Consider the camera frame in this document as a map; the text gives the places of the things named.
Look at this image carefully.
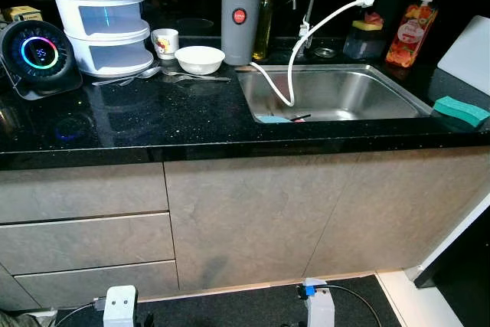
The white bowl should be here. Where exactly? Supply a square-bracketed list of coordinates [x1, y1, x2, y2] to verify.
[175, 46, 226, 76]

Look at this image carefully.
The metal fork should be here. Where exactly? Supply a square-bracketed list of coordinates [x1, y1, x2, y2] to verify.
[162, 69, 231, 83]

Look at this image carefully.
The metal spoon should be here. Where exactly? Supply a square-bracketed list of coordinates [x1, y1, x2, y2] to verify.
[92, 66, 162, 87]

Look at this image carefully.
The green sponge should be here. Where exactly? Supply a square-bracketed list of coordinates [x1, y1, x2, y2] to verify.
[431, 96, 490, 129]

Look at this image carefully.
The white cutting board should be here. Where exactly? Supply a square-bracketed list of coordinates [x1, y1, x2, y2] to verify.
[436, 15, 490, 96]

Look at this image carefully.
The grey cabinet door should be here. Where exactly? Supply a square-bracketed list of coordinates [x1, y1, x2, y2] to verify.
[305, 146, 490, 280]
[162, 151, 362, 292]

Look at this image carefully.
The peach soap pump bottle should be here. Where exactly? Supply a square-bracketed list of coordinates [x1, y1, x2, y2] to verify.
[384, 0, 443, 69]

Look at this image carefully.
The stainless steel sink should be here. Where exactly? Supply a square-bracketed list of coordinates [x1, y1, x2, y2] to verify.
[235, 64, 435, 125]

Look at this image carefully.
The grey sponge holder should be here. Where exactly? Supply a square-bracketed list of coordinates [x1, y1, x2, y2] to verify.
[342, 21, 386, 60]

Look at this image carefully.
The round metal drain cap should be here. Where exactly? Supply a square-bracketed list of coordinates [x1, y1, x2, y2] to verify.
[313, 47, 338, 60]

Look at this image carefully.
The blue plate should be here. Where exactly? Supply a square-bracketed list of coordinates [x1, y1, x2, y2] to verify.
[254, 114, 292, 124]

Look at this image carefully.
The oil bottle green cap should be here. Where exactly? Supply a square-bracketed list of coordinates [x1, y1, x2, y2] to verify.
[252, 0, 277, 62]

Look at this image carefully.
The grey water filter canister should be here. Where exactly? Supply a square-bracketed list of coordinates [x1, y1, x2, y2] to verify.
[221, 0, 297, 67]

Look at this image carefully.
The white printed mug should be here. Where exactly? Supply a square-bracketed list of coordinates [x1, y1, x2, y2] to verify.
[151, 28, 180, 60]

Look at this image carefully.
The white stacked plastic container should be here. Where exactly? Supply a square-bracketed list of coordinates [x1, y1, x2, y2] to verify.
[44, 0, 155, 77]

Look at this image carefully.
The grey drawer front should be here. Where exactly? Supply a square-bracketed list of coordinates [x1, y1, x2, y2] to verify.
[0, 213, 178, 276]
[0, 162, 170, 225]
[13, 260, 181, 309]

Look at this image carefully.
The small yellow box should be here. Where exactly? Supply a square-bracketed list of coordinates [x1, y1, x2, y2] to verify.
[2, 5, 44, 24]

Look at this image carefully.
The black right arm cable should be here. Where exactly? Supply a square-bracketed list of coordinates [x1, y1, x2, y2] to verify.
[322, 284, 383, 327]

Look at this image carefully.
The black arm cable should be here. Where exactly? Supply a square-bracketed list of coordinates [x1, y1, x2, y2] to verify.
[322, 284, 383, 327]
[52, 299, 106, 327]

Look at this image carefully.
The white flexible hose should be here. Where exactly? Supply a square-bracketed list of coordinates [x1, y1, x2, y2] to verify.
[247, 0, 377, 108]

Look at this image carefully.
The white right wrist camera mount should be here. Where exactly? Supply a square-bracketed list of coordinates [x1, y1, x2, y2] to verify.
[298, 277, 337, 327]

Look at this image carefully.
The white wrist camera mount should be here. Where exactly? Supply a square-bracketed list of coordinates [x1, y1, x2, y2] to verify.
[298, 277, 337, 327]
[103, 285, 138, 327]

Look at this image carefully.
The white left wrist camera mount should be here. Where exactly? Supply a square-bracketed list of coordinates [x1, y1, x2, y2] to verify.
[103, 285, 138, 327]

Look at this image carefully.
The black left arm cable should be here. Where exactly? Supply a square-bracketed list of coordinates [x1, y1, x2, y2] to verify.
[52, 299, 106, 327]

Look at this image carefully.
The round black rainbow-ring device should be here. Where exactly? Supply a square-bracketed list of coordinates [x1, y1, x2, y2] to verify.
[0, 19, 83, 102]

